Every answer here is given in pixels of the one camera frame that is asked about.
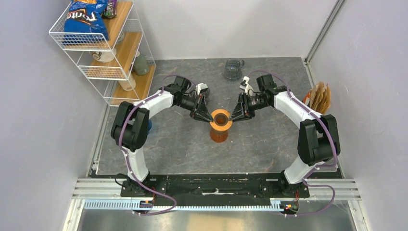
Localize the wooden ring dripper holder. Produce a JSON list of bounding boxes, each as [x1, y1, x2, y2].
[[210, 109, 232, 131]]

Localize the orange glass carafe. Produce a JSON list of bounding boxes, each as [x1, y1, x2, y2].
[[210, 128, 229, 143]]

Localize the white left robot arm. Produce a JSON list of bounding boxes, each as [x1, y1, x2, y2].
[[111, 83, 213, 182]]

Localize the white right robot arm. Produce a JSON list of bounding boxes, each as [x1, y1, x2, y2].
[[229, 74, 340, 192]]

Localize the smoky glass dripper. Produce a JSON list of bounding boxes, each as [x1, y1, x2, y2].
[[200, 88, 210, 105]]

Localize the blue plastic dripper cone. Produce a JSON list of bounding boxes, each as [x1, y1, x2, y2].
[[148, 119, 153, 133]]

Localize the coffee paper filter box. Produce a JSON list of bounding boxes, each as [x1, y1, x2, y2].
[[303, 90, 311, 106]]

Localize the brown paper coffee filters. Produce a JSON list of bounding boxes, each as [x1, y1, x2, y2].
[[309, 81, 332, 115]]

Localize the clear glass pitcher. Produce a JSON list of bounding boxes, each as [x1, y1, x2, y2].
[[222, 59, 245, 80]]

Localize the green ceramic vase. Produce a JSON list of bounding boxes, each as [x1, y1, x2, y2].
[[133, 51, 150, 76]]

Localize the beige paper cup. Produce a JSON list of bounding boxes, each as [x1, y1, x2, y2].
[[118, 73, 136, 91]]

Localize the white ceramic mug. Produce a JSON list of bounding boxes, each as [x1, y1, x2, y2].
[[89, 48, 117, 63]]

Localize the dark snack packet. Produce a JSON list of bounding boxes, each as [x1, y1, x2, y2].
[[102, 0, 117, 19]]

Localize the blue chips bag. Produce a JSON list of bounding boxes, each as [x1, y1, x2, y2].
[[64, 0, 109, 40]]

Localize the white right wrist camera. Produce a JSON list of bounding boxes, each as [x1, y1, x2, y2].
[[240, 76, 254, 96]]

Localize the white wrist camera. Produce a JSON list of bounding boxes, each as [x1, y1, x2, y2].
[[195, 83, 209, 95], [240, 76, 254, 96]]

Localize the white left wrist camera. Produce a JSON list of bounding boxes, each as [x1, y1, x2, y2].
[[195, 83, 209, 95]]

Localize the white wire wooden shelf rack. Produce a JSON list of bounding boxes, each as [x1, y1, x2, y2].
[[49, 0, 156, 106]]

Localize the aluminium frame rail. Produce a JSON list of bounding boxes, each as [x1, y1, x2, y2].
[[64, 173, 369, 231]]

